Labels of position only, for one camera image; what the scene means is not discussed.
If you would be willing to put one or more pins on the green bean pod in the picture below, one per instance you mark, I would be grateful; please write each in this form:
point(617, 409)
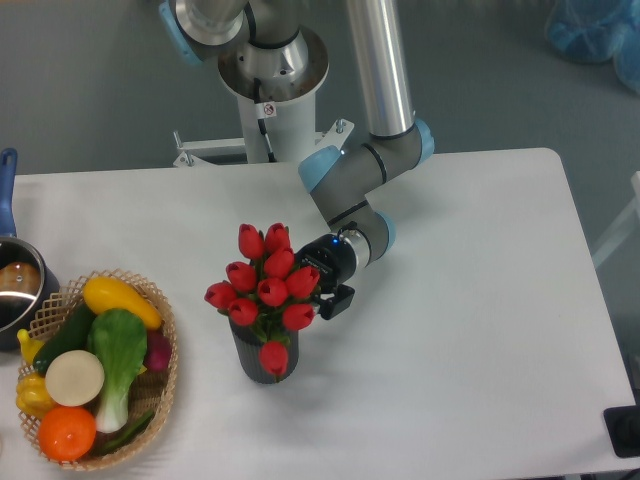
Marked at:
point(125, 436)

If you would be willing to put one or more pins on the dark green cucumber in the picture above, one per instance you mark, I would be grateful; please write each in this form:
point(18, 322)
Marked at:
point(72, 335)

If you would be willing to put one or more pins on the yellow bell pepper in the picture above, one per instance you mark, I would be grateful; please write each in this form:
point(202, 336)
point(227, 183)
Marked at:
point(32, 396)

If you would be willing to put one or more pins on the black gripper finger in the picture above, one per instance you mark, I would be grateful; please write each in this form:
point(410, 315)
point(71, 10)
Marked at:
point(334, 302)

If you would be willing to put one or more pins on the blue plastic bag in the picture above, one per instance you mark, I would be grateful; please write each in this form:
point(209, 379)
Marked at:
point(595, 32)

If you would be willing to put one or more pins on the yellow banana tip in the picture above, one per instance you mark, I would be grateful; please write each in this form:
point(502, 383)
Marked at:
point(29, 346)

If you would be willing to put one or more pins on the black device at edge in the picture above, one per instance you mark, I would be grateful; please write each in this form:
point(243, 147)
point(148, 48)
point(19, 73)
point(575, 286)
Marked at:
point(622, 424)

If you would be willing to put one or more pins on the woven wicker basket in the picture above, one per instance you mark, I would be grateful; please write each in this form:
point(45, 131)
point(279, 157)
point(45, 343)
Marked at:
point(151, 394)

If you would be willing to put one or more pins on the orange fruit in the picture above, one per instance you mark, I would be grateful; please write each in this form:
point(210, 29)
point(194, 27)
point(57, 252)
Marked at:
point(67, 433)

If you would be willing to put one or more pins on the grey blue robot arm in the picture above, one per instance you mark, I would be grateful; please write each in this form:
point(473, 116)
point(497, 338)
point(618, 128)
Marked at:
point(337, 180)

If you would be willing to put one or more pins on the yellow squash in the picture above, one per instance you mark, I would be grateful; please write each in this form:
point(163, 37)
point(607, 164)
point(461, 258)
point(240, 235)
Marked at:
point(103, 293)

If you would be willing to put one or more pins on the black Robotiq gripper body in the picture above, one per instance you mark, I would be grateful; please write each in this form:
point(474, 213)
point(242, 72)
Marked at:
point(332, 257)

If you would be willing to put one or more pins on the purple radish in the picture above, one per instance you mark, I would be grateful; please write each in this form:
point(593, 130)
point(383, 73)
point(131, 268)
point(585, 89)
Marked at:
point(158, 353)

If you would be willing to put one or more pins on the red tulip bouquet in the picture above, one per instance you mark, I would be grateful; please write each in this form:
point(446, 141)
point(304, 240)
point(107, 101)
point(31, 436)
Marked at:
point(267, 291)

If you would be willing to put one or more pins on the green bok choy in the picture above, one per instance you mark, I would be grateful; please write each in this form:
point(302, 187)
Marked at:
point(119, 341)

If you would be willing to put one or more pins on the blue handled saucepan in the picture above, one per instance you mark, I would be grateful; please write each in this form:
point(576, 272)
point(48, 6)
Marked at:
point(26, 280)

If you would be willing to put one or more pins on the cream round disc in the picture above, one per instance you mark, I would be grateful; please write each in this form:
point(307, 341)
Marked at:
point(74, 378)

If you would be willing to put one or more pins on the dark grey ribbed vase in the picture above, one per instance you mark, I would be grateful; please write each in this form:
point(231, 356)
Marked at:
point(248, 347)

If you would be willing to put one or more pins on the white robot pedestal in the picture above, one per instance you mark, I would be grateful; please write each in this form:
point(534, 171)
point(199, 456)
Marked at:
point(275, 90)

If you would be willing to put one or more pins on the white frame at right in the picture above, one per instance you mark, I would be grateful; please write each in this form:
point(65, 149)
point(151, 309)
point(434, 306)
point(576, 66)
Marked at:
point(619, 230)

